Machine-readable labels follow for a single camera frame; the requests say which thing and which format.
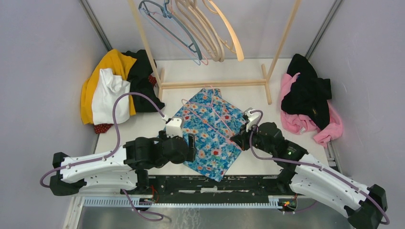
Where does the pink plastic hanger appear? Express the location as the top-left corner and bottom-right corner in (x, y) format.
(180, 87), (246, 148)

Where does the wooden hanger front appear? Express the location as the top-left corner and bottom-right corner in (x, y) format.
(202, 0), (245, 62)

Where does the white slotted cable duct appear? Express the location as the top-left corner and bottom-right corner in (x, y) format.
(84, 197), (282, 209)

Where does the black garment right pile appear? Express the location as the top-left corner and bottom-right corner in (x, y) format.
(281, 53), (332, 130)

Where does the pink garment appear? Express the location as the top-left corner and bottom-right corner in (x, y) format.
(280, 73), (343, 147)

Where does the grey plastic hanger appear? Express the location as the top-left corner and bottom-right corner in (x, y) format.
(139, 0), (203, 61)

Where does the wooden hanger middle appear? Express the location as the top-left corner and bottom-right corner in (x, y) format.
(185, 0), (237, 62)

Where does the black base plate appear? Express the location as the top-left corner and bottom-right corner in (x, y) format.
(127, 175), (295, 204)

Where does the blue floral skirt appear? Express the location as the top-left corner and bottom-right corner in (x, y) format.
(175, 88), (245, 182)

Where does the black garment left pile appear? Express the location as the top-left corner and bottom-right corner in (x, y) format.
(123, 50), (165, 113)

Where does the yellow garment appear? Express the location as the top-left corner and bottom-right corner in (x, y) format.
(80, 49), (137, 125)

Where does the black garment pile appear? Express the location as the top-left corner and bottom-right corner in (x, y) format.
(123, 50), (165, 113)
(281, 53), (332, 130)

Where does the wooden hanger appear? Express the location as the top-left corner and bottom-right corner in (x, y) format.
(202, 0), (245, 62)
(173, 0), (213, 59)
(185, 0), (237, 62)

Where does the white garment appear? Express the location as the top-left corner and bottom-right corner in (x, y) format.
(91, 68), (130, 125)

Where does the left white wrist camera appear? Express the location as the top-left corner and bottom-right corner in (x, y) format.
(165, 117), (184, 138)

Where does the wooden hanger back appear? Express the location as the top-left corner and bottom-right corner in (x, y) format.
(173, 0), (213, 59)

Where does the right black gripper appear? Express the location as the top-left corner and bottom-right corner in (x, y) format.
(230, 121), (275, 155)

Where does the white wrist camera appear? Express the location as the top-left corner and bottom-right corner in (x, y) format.
(165, 117), (184, 138)
(243, 107), (263, 132)

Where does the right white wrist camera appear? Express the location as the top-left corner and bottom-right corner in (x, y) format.
(243, 107), (263, 132)

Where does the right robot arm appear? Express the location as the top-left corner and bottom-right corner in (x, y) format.
(231, 122), (390, 229)

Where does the wooden clothes rack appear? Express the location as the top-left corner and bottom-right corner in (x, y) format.
(128, 0), (301, 104)

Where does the red dotted garment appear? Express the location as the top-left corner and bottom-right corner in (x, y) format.
(94, 124), (113, 134)

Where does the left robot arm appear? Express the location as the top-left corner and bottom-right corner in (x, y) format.
(49, 131), (196, 196)

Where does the light blue plastic hanger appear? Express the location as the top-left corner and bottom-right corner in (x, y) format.
(139, 4), (201, 66)

